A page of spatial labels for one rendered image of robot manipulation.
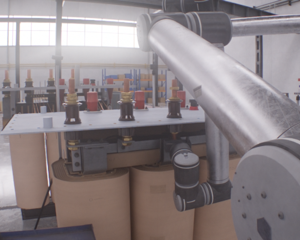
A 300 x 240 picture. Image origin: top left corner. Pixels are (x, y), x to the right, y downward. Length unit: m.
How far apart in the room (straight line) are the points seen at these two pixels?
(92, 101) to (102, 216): 0.72
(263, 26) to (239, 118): 1.07
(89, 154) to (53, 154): 1.69
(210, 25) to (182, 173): 0.60
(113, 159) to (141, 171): 0.17
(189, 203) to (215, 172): 0.18
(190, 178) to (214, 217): 0.75
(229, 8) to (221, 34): 11.57
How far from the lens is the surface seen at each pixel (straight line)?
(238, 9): 13.04
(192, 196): 1.17
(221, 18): 1.10
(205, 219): 1.83
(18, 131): 1.13
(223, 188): 1.23
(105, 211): 1.41
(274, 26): 1.48
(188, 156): 1.13
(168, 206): 1.55
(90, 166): 1.34
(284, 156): 0.28
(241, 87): 0.48
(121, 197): 1.42
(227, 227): 1.93
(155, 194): 1.50
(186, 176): 1.11
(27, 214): 3.38
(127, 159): 1.50
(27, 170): 2.99
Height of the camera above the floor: 1.53
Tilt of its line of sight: 7 degrees down
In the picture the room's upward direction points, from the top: straight up
